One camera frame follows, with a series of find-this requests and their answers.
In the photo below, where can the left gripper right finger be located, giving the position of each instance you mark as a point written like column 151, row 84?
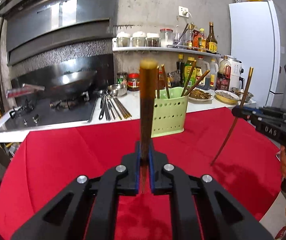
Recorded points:
column 200, row 207

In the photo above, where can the tall brown sauce bottle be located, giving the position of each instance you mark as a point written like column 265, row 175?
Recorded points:
column 211, row 42

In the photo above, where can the steel wok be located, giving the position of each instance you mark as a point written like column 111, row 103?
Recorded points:
column 65, row 86

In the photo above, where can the steel utensils on counter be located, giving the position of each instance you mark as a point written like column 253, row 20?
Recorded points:
column 111, row 107

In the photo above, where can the white wall socket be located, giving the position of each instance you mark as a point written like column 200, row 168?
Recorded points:
column 183, row 12

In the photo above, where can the steel bowl by jars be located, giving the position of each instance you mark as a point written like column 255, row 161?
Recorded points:
column 117, row 90

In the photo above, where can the grey range hood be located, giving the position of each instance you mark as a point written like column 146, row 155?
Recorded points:
column 36, row 26

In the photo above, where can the yellow bowl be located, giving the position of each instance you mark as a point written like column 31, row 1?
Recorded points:
column 227, row 97

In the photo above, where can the plate of food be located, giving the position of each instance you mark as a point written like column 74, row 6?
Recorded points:
column 198, row 95

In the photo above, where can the white rice cooker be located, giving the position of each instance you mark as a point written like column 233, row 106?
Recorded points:
column 236, row 79

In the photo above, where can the small steel bowl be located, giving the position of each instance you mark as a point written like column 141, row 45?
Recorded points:
column 240, row 93

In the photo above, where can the black gas stove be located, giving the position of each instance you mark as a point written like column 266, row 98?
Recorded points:
column 46, row 113

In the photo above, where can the green label bottle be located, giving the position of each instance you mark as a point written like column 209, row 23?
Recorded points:
column 186, row 71

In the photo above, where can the green utensil holder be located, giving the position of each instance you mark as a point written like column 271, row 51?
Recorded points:
column 169, row 113

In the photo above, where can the red lid sauce jar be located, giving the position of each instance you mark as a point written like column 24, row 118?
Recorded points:
column 133, row 82

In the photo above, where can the white wall shelf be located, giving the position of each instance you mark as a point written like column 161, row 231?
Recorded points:
column 169, row 48

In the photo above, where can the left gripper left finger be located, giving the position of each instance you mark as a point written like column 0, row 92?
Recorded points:
column 87, row 207

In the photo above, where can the white refrigerator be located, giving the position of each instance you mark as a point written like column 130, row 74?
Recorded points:
column 255, row 41

